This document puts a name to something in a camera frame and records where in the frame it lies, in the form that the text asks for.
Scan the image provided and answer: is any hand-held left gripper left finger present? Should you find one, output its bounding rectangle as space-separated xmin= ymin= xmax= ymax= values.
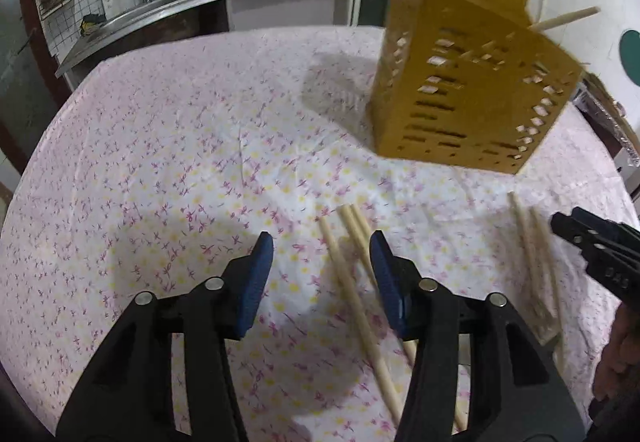
xmin=55 ymin=231 xmax=275 ymax=442

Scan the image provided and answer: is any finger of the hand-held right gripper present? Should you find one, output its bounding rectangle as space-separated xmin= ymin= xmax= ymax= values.
xmin=549 ymin=213 xmax=640 ymax=304
xmin=572 ymin=206 xmax=640 ymax=245

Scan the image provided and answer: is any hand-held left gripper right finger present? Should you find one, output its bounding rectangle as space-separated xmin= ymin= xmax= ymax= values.
xmin=368 ymin=229 xmax=587 ymax=442

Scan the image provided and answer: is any yellow perforated utensil holder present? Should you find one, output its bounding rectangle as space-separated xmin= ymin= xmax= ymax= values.
xmin=366 ymin=0 xmax=587 ymax=175

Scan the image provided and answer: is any person's right hand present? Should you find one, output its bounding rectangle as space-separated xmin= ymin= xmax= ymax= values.
xmin=592 ymin=306 xmax=640 ymax=418

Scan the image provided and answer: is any pink floral tablecloth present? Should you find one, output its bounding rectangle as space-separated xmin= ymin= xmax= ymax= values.
xmin=0 ymin=24 xmax=640 ymax=442

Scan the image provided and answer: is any glass door base cabinet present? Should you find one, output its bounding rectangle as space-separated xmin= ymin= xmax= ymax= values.
xmin=349 ymin=0 xmax=394 ymax=27

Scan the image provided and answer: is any steel kitchen counter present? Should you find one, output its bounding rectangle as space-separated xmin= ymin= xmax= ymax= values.
xmin=55 ymin=0 xmax=401 ymax=78

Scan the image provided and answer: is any dark yellow scrub cloth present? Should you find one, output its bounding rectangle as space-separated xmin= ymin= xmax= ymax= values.
xmin=80 ymin=13 xmax=107 ymax=36

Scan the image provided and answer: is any green round wall sticker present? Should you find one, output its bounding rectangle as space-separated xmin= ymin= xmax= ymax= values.
xmin=620 ymin=28 xmax=640 ymax=86

